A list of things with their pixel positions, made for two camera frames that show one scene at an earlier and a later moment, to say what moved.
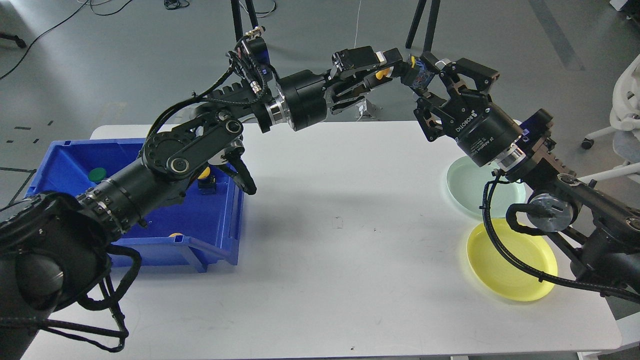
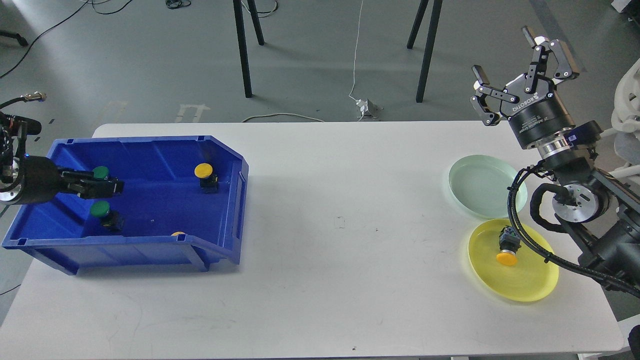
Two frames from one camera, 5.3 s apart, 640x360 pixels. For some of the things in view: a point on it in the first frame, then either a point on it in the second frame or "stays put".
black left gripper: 303,100 to 42,179
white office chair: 625,116 stays put
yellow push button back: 206,183 stays put
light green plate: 466,180 stays put
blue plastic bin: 202,226 stays put
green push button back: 97,174 stays put
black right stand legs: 433,17 stays put
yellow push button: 415,74 to 509,242
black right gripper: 484,130 to 531,105
